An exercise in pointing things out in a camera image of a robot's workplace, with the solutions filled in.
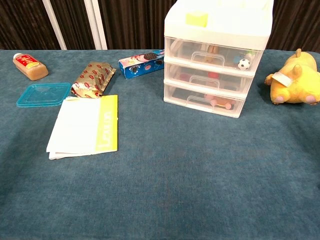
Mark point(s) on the clear drawer with toys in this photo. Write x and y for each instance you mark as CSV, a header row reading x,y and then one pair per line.
x,y
207,58

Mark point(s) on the clear drawer with pink toy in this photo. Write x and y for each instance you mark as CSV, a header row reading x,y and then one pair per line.
x,y
200,102

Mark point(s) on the clear drawer with red items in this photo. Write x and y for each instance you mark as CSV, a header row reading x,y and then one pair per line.
x,y
203,82

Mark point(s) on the white plastic drawer cabinet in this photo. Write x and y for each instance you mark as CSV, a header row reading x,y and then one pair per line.
x,y
225,22

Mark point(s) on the teal table cloth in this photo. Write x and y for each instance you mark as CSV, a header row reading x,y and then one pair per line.
x,y
175,175

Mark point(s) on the blue Oreo cookie box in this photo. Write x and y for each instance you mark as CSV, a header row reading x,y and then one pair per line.
x,y
140,65

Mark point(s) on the pink toy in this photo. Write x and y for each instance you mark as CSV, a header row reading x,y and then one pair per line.
x,y
220,101

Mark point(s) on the red round toy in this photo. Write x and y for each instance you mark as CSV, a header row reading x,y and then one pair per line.
x,y
213,75

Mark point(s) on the gold snack bag red print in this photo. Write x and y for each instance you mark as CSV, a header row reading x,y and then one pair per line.
x,y
92,80

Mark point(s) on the white and yellow booklet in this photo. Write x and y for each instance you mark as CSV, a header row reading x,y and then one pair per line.
x,y
75,125

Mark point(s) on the dark pleated curtain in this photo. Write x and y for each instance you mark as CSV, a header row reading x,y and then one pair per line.
x,y
137,25

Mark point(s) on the small soccer ball toy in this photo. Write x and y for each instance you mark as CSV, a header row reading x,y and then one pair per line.
x,y
244,64

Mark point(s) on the yellow sticky note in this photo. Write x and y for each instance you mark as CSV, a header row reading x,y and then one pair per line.
x,y
196,19

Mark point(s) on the teal clear plastic lid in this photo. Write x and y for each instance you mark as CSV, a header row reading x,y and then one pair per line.
x,y
42,95

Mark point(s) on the brown drink bottle red label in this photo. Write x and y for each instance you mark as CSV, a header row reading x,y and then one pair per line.
x,y
30,67

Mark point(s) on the yellow plush toy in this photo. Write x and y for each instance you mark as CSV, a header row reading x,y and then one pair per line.
x,y
297,80

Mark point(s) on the wide white post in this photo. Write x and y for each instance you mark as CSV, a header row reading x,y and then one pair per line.
x,y
96,25

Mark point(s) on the thin white post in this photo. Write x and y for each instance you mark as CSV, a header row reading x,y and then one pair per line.
x,y
53,25

